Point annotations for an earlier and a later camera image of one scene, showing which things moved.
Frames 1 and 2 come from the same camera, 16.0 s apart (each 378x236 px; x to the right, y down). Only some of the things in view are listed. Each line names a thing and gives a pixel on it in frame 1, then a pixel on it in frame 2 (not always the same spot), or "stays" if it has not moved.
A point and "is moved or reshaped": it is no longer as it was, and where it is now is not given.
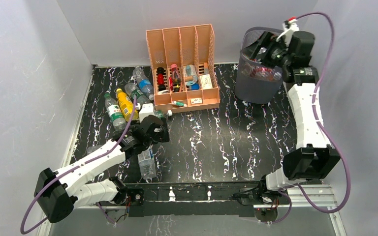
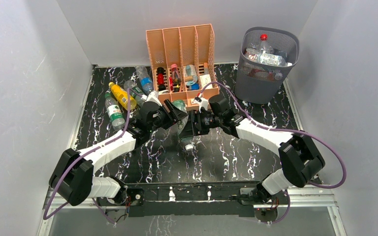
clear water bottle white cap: x=147 y=164 is moved or reshaped
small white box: x=196 y=101 stays
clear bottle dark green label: x=133 y=90 stays
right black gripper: x=262 y=42 -> x=191 y=130
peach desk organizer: x=183 y=64 stays
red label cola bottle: x=265 y=73 stays
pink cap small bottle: x=176 y=77 stays
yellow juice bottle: x=127 y=106 is moved or reshaped
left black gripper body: x=161 y=136 -> x=163 y=120
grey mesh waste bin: x=256 y=83 stays
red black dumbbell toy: x=161 y=81 stays
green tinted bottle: x=160 y=114 is moved or reshaped
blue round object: x=195 y=86 stays
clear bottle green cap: x=115 y=113 stays
